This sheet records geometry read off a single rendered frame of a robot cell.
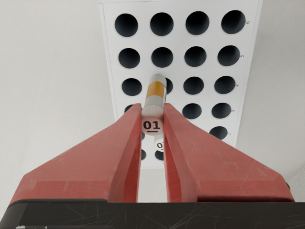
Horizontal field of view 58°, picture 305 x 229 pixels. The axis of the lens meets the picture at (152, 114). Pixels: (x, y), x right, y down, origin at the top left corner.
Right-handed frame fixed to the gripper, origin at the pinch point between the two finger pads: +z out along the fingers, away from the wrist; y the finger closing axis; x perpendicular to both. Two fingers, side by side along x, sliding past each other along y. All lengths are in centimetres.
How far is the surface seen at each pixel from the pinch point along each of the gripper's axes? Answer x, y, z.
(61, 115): 5.8, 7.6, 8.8
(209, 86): 0.8, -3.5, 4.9
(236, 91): 1.1, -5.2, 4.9
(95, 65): 1.3, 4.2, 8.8
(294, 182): 102, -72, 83
